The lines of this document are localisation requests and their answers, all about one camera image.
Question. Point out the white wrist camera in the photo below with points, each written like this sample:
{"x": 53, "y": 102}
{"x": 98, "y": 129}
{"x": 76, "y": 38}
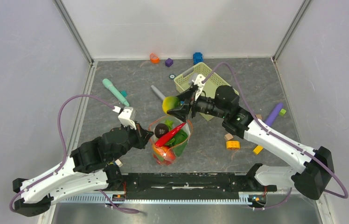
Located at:
{"x": 198, "y": 79}
{"x": 126, "y": 116}

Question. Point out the blue small brick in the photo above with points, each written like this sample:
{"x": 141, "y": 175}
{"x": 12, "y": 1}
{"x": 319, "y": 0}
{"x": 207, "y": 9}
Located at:
{"x": 197, "y": 58}

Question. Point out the yellow arch block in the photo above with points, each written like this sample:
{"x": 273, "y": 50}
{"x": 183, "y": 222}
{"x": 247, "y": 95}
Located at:
{"x": 233, "y": 145}

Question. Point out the dark green round fruit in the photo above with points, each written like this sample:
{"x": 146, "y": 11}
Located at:
{"x": 169, "y": 103}

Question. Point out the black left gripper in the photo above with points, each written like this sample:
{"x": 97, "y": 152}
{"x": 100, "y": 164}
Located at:
{"x": 143, "y": 135}

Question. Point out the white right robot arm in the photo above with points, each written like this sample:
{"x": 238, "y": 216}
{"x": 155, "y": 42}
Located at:
{"x": 309, "y": 170}

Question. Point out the red strawberry bunch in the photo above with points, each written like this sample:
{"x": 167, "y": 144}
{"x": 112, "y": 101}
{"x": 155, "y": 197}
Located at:
{"x": 170, "y": 160}

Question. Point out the clear zip bag orange zipper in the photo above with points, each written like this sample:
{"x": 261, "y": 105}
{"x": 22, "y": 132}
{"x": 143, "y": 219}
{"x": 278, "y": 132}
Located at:
{"x": 172, "y": 123}

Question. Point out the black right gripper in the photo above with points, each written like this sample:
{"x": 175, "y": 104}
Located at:
{"x": 182, "y": 112}

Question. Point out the teal small block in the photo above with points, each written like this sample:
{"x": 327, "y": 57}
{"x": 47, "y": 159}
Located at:
{"x": 124, "y": 93}

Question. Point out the small striped wooden block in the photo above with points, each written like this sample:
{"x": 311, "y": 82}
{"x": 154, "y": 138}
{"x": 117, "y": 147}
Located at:
{"x": 118, "y": 163}

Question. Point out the yellow small block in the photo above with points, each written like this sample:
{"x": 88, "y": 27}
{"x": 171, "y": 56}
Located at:
{"x": 257, "y": 149}

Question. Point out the red chili pepper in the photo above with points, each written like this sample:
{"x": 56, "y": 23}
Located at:
{"x": 168, "y": 136}

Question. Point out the purple cylinder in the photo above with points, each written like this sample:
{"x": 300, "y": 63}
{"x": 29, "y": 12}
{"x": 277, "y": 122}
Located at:
{"x": 273, "y": 114}

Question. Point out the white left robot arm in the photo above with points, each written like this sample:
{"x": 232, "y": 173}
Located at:
{"x": 89, "y": 167}

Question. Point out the pale green perforated basket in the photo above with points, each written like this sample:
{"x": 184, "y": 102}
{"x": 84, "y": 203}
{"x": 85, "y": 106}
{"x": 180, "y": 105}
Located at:
{"x": 203, "y": 91}

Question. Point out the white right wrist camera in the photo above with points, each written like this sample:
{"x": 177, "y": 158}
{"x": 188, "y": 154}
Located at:
{"x": 198, "y": 79}

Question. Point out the orange semicircle block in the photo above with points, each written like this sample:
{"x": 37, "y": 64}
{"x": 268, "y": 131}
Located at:
{"x": 154, "y": 58}

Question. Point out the dark purple plum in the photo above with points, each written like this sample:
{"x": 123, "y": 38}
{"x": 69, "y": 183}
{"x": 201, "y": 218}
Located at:
{"x": 160, "y": 130}

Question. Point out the grey toy microphone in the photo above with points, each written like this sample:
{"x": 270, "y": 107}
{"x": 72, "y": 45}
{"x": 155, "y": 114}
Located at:
{"x": 158, "y": 93}

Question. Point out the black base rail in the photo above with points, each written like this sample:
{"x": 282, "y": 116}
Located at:
{"x": 186, "y": 186}

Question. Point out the green cube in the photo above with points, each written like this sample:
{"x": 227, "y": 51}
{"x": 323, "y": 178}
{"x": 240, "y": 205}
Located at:
{"x": 282, "y": 112}

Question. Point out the red orange pepper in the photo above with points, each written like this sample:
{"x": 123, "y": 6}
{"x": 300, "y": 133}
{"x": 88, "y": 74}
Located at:
{"x": 161, "y": 153}

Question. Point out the mint green toy pen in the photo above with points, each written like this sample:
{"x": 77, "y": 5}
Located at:
{"x": 109, "y": 85}

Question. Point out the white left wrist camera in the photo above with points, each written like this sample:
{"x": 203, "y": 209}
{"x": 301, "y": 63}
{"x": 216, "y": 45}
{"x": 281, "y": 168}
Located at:
{"x": 126, "y": 116}

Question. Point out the purple small brick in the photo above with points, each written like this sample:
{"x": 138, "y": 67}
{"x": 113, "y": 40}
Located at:
{"x": 169, "y": 62}

